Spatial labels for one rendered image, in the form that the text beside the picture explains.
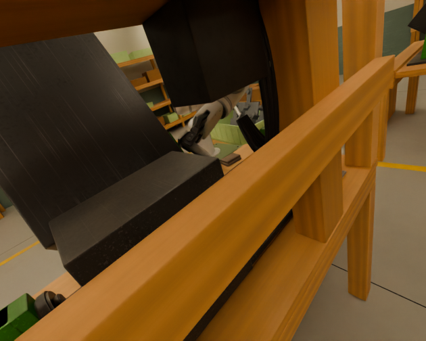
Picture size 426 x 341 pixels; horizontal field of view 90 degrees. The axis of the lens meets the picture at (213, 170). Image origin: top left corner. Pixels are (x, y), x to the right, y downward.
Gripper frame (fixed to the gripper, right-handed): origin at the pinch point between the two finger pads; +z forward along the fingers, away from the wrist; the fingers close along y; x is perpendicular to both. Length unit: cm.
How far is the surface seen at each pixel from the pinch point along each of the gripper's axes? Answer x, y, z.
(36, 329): 11, 36, 38
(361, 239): 84, -41, -25
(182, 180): 9.8, 20.0, 17.3
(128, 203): 4.3, 18.8, 25.6
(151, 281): 16, 37, 31
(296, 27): 12.2, 33.5, -14.0
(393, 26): 139, -220, -656
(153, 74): -310, -381, -299
